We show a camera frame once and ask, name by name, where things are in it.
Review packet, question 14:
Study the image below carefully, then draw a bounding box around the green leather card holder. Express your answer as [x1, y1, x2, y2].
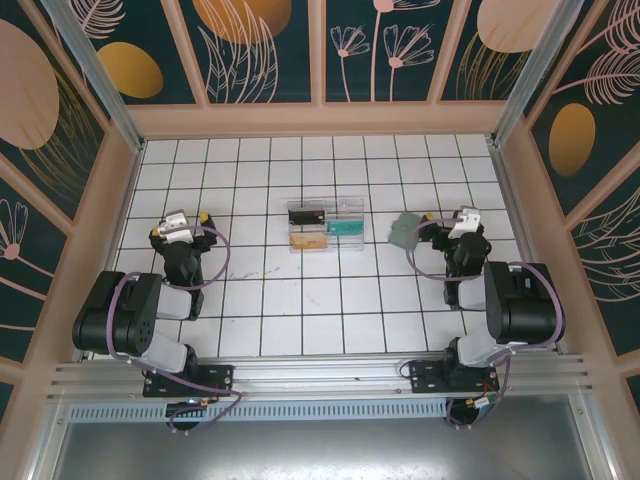
[388, 211, 424, 250]

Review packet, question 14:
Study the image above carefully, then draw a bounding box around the teal credit card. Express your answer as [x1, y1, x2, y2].
[326, 219, 363, 237]

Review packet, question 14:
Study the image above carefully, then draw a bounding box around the clear acrylic card tray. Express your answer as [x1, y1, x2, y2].
[286, 197, 367, 256]

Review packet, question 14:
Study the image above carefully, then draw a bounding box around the black credit card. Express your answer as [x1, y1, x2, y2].
[288, 208, 328, 226]

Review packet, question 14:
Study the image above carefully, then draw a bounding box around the gold credit card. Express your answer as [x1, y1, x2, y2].
[289, 232, 330, 251]

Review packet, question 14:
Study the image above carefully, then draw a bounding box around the brushed metal panel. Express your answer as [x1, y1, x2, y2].
[29, 394, 621, 480]

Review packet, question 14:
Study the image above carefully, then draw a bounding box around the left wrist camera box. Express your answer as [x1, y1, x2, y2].
[158, 211, 194, 246]

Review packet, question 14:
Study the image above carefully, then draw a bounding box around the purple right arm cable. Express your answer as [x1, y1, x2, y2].
[405, 215, 567, 431]

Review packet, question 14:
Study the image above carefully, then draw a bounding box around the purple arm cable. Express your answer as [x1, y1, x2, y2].
[107, 224, 246, 434]
[405, 215, 567, 431]

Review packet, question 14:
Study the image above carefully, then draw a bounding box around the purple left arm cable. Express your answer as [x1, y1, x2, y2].
[107, 224, 246, 434]

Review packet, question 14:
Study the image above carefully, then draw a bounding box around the aluminium side rail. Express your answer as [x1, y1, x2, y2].
[488, 142, 564, 354]
[74, 142, 147, 361]

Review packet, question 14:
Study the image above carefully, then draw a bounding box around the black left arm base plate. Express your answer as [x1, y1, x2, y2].
[142, 363, 236, 399]

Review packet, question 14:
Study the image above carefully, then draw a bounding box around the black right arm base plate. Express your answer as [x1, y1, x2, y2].
[408, 360, 501, 396]

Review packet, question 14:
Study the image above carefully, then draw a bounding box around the aluminium frame post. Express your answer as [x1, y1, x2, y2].
[490, 0, 589, 147]
[39, 0, 147, 154]

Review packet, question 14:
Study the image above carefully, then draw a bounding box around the black cable grommet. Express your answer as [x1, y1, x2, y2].
[446, 399, 495, 430]
[167, 402, 221, 434]

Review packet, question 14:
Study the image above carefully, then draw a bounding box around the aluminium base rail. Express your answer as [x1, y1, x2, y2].
[47, 353, 594, 404]

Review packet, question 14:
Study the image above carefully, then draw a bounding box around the grey slotted cable duct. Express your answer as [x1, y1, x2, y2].
[67, 402, 450, 425]

